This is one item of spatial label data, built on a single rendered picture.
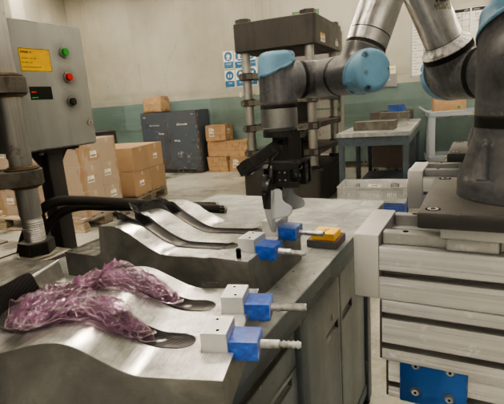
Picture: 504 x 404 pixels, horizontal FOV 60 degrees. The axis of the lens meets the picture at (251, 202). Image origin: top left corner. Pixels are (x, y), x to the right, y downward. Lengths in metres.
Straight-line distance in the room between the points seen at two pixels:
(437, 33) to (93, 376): 0.96
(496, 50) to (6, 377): 0.72
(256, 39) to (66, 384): 4.60
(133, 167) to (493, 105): 5.11
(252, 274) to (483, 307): 0.40
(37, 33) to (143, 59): 7.50
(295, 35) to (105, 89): 5.59
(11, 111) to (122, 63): 8.06
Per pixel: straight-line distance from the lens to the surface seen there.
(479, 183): 0.58
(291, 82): 0.89
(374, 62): 0.81
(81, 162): 4.72
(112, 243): 1.01
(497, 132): 0.58
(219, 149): 7.82
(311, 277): 0.95
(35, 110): 1.55
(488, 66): 0.58
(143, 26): 9.09
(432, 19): 1.12
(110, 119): 9.65
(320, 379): 1.28
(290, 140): 0.89
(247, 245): 0.85
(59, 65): 1.63
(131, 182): 5.56
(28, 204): 1.37
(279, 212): 0.91
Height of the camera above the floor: 1.17
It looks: 13 degrees down
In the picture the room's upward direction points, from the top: 4 degrees counter-clockwise
